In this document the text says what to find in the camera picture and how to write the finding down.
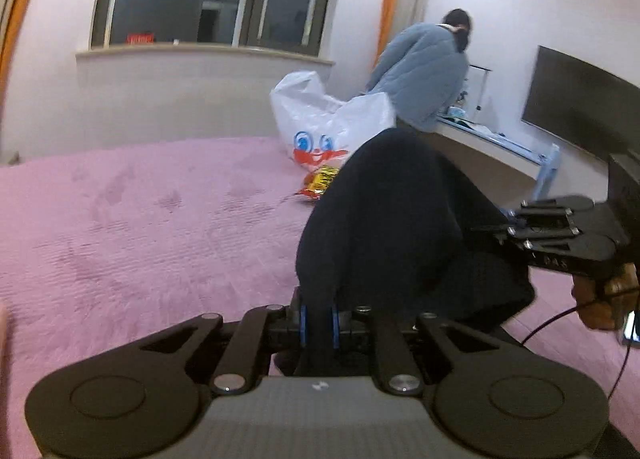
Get white window sill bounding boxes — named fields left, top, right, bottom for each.
left=75, top=42, right=335, bottom=71

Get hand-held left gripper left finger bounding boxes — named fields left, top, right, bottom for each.
left=135, top=303, right=307, bottom=396

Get white upright box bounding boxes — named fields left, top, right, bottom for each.
left=466, top=64, right=494, bottom=113

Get white plastic bag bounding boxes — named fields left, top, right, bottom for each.
left=270, top=70, right=397, bottom=170

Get yellow red snack packet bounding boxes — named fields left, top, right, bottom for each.
left=294, top=165, right=344, bottom=201

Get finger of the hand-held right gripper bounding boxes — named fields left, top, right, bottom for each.
left=469, top=220, right=582, bottom=251
left=519, top=194, right=597, bottom=221

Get dark navy garment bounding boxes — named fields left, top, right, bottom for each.
left=272, top=129, right=537, bottom=377

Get light blue desk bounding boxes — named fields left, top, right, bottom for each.
left=434, top=116, right=562, bottom=202

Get black cable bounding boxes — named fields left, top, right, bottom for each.
left=520, top=289, right=638, bottom=407

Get person's right hand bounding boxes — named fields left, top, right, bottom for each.
left=572, top=264, right=640, bottom=333

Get bed with purple bedspread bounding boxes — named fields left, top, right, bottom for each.
left=0, top=134, right=640, bottom=459

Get black wall television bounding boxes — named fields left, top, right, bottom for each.
left=521, top=45, right=640, bottom=166

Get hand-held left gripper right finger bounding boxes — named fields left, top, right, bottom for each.
left=330, top=305, right=501, bottom=395

